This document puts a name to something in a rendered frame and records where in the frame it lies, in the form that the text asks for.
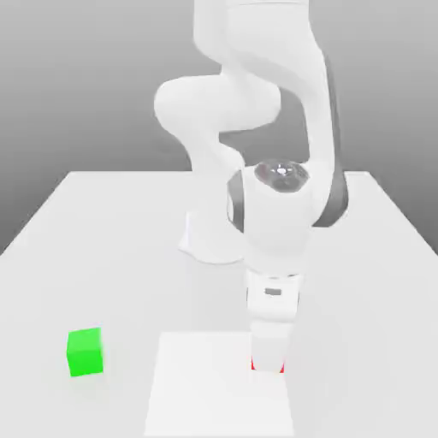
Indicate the small red cube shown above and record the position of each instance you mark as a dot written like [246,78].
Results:
[253,365]

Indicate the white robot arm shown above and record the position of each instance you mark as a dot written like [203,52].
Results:
[260,102]

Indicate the small green cube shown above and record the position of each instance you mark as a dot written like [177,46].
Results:
[85,354]

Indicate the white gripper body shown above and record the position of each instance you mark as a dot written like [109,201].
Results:
[271,342]

